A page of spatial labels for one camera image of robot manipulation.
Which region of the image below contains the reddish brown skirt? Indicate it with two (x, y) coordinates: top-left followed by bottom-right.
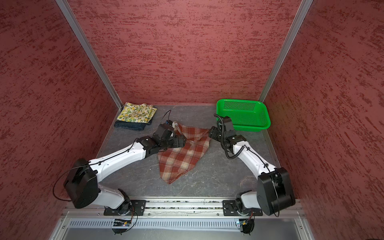
(158, 122), (211, 184)

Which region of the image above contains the green plastic basket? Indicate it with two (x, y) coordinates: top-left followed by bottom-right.
(216, 99), (271, 132)

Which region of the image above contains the yellow floral skirt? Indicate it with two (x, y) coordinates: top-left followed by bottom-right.
(117, 103), (158, 124)

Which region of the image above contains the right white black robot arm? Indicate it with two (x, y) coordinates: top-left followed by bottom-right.
(209, 127), (296, 216)

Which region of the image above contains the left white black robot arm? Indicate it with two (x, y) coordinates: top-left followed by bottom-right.
(64, 134), (187, 211)

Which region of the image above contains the right base connector board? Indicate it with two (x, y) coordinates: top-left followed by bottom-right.
(237, 219), (255, 235)

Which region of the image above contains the base connector board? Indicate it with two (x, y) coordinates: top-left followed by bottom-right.
(112, 219), (132, 235)
(237, 219), (255, 235)

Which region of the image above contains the left base connector board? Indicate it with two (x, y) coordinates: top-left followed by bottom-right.
(112, 219), (132, 235)

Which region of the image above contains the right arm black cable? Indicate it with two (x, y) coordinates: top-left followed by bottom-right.
(213, 113), (281, 217)

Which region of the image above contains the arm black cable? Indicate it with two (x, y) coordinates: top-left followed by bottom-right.
(52, 109), (172, 202)
(213, 113), (281, 217)

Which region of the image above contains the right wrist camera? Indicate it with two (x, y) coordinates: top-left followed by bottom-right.
(222, 117), (235, 132)

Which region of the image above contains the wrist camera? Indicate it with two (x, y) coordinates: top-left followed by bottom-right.
(222, 117), (235, 132)
(153, 120), (175, 142)

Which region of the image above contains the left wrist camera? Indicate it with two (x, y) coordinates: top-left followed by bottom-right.
(153, 120), (175, 142)

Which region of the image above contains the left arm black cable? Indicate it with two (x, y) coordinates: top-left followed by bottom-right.
(52, 109), (172, 202)

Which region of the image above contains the aluminium front rail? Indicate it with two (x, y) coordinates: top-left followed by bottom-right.
(62, 197), (305, 218)

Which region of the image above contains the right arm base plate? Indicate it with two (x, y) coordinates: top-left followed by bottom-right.
(222, 200), (263, 217)

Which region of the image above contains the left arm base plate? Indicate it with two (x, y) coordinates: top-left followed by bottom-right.
(104, 200), (147, 217)

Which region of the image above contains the slotted cable duct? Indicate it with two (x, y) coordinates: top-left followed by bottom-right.
(67, 218), (239, 232)

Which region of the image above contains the right aluminium corner post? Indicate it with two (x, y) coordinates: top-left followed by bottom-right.
(258, 0), (313, 103)

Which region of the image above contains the aluminium corner post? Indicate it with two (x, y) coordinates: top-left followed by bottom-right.
(258, 0), (313, 103)
(56, 0), (123, 110)

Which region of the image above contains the left aluminium corner post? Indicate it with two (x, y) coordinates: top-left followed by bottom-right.
(56, 0), (123, 110)

